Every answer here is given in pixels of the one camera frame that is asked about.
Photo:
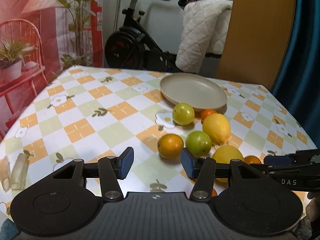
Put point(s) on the red printed backdrop cloth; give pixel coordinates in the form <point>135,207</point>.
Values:
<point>40,39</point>

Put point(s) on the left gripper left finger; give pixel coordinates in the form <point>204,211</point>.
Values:
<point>108,170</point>

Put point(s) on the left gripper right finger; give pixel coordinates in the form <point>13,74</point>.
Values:
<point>204,170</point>

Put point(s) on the small orange tangerine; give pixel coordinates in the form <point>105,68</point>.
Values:
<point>251,159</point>

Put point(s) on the green apple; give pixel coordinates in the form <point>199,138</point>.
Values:
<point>198,143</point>

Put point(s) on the dark orange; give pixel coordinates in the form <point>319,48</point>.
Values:
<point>169,146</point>

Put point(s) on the yellow-green apple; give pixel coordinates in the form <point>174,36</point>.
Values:
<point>183,114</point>

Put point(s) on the checkered floral tablecloth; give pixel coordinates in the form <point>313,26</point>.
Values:
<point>90,113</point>

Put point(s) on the black exercise bike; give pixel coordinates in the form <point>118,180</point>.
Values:
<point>131,46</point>

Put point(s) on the beige round plate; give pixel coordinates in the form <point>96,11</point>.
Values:
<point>194,90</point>

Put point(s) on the wooden board panel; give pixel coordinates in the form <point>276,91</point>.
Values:
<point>257,40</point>

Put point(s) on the white quilted blanket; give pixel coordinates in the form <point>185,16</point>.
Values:
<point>205,27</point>

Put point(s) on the teal curtain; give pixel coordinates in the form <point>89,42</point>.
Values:
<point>297,84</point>

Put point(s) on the large yellow lemon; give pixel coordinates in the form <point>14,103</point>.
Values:
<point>217,127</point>

